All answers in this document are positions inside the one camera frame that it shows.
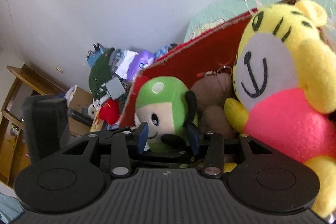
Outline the purple tissue pack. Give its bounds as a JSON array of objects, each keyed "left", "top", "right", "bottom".
[{"left": 126, "top": 50, "right": 155, "bottom": 81}]

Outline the red santa plush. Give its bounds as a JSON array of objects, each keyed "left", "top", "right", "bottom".
[{"left": 98, "top": 98, "right": 120, "bottom": 126}]

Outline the wooden cabinet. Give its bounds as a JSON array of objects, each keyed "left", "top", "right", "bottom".
[{"left": 0, "top": 65, "right": 64, "bottom": 188}]

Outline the pink bear plush keychain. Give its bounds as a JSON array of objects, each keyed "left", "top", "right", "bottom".
[{"left": 191, "top": 71, "right": 235, "bottom": 139}]

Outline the yellow tiger plush toy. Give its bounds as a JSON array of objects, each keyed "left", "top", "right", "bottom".
[{"left": 224, "top": 0, "right": 335, "bottom": 218}]

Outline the cardboard box on floor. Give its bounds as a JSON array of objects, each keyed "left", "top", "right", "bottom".
[{"left": 67, "top": 85, "right": 93, "bottom": 136}]

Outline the red cardboard box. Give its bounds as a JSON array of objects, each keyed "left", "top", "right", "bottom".
[{"left": 116, "top": 0, "right": 301, "bottom": 130}]

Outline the dark green cloth item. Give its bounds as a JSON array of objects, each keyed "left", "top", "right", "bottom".
[{"left": 88, "top": 48, "right": 115, "bottom": 100}]

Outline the green mushroom plush toy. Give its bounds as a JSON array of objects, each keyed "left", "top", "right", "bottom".
[{"left": 135, "top": 76, "right": 198, "bottom": 152}]

